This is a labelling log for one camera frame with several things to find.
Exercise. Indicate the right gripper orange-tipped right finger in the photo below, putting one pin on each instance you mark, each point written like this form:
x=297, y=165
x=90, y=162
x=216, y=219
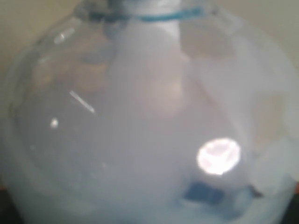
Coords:
x=291, y=215

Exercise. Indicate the blue lotion pump bottle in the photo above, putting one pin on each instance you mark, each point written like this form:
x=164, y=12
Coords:
x=150, y=112

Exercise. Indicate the right gripper orange-tipped left finger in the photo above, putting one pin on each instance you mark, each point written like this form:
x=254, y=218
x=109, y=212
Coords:
x=8, y=211

